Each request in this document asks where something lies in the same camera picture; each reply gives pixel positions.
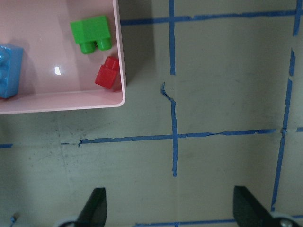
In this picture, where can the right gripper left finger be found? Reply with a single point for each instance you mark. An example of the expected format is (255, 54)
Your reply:
(94, 213)

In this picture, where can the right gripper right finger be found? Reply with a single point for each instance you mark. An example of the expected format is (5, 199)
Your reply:
(248, 211)

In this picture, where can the red toy block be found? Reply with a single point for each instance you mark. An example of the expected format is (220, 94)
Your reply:
(108, 72)

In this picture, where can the blue toy block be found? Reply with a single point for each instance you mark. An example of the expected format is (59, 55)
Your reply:
(11, 57)

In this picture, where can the green toy block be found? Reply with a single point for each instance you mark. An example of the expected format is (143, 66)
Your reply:
(91, 34)

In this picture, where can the pink plastic box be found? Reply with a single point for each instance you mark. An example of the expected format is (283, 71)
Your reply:
(55, 75)

